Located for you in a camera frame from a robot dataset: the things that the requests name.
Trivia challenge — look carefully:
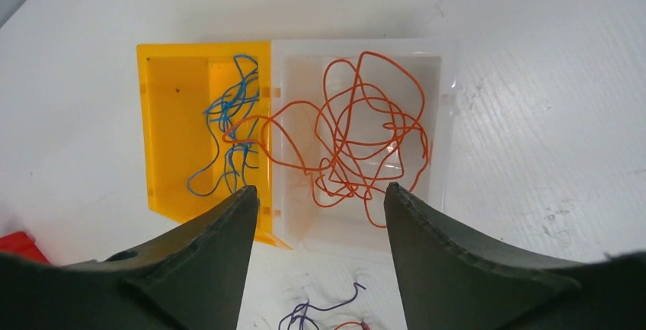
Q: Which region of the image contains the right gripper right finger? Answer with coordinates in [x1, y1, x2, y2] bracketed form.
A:
[384, 183, 645, 329]

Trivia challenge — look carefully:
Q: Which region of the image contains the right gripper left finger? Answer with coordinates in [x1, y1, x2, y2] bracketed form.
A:
[1, 186, 259, 329]

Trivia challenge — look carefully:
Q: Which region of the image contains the coloured wire bundle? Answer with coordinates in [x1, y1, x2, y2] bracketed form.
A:
[277, 282, 375, 330]

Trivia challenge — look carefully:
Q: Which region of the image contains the blue wire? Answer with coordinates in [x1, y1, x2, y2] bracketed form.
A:
[187, 53, 262, 198]

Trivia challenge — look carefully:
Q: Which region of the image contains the orange plastic bin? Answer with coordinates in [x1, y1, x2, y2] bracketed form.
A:
[136, 41, 284, 248]

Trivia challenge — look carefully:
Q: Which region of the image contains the red plastic bin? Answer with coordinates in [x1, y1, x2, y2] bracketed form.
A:
[1, 231, 50, 264]

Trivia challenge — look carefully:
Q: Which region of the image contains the white plastic bin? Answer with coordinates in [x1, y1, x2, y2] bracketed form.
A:
[263, 38, 458, 262]

